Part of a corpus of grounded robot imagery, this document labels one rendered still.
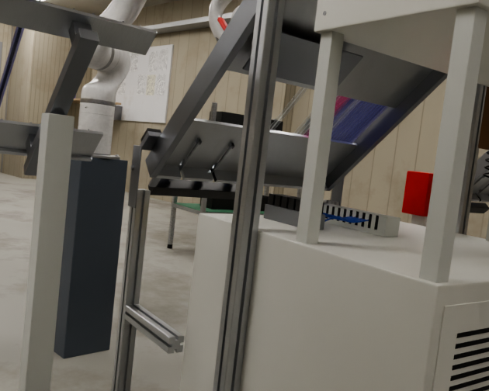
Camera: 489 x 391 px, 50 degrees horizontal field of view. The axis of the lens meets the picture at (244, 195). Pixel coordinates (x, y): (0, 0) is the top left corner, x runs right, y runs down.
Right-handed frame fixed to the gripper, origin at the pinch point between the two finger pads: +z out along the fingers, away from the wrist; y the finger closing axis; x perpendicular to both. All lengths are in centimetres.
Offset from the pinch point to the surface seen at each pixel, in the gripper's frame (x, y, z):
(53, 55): 388, 142, -673
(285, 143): 19.0, 7.1, 8.8
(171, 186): 40.5, -22.6, 8.0
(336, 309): 2, -32, 78
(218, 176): 34.5, -9.5, 8.7
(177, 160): 31.8, -23.9, 6.5
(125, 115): 389, 228, -536
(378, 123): 5.0, 36.0, 11.0
